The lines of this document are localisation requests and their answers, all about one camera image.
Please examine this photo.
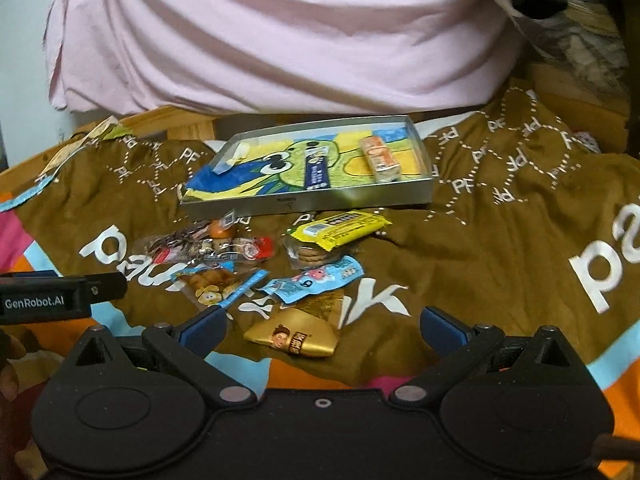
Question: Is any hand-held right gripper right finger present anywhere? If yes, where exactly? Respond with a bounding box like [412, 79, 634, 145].
[387, 306, 586, 408]

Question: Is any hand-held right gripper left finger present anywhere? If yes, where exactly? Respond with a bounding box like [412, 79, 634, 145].
[62, 305, 256, 408]

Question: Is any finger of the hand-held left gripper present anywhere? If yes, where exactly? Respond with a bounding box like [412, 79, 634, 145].
[85, 273, 129, 307]
[0, 270, 61, 282]

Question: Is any gold foil snack packet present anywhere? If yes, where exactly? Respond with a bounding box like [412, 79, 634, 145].
[243, 293, 345, 359]

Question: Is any clear packet of dark jerky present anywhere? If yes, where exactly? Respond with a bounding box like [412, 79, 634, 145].
[145, 210, 241, 264]

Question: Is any light blue sausage packet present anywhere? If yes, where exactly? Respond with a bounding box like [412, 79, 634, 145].
[257, 255, 364, 306]

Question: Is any silver metal tray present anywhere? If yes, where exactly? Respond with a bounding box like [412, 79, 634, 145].
[179, 115, 435, 221]

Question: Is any blue-edged clear snack packet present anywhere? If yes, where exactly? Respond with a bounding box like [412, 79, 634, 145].
[177, 266, 271, 309]

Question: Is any red and white snack packet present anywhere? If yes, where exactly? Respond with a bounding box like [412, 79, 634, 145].
[212, 237, 276, 264]

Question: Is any clear packet of cookies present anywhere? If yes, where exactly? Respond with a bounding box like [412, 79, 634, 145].
[283, 240, 347, 267]

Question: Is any yellow snack packet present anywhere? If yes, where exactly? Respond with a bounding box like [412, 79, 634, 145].
[287, 210, 390, 252]

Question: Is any crumpled paper wrapper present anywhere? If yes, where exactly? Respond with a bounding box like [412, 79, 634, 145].
[41, 117, 132, 173]

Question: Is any cartoon printed tray liner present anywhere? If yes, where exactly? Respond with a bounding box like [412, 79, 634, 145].
[185, 129, 427, 202]

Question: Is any orange wrapped snack bar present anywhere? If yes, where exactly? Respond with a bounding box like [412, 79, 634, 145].
[359, 135, 404, 184]

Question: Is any dark blue stick packet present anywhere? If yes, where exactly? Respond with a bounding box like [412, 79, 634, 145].
[302, 144, 334, 192]

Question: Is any pink cloth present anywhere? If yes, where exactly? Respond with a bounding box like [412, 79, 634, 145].
[46, 0, 527, 117]

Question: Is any grey patterned cloth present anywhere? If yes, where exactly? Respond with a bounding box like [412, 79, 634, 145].
[477, 0, 628, 78]

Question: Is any wooden bed frame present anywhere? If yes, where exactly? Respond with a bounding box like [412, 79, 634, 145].
[65, 62, 632, 153]

